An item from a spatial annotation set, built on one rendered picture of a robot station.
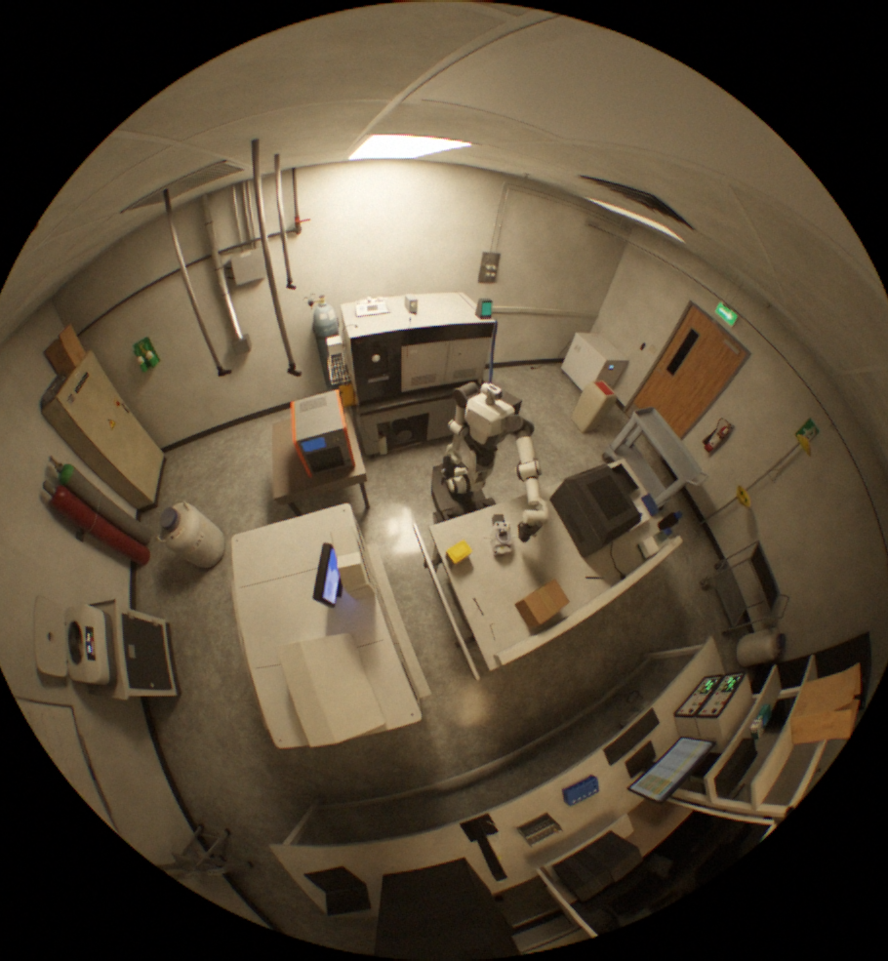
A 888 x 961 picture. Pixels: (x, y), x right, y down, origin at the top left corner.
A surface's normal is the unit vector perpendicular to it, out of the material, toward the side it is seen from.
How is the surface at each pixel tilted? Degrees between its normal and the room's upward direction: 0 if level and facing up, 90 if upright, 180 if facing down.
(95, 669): 32
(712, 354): 90
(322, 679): 41
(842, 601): 90
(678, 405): 90
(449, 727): 0
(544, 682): 0
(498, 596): 0
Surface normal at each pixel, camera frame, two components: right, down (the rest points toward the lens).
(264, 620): 0.10, -0.54
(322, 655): 0.68, -0.58
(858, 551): -0.92, 0.26
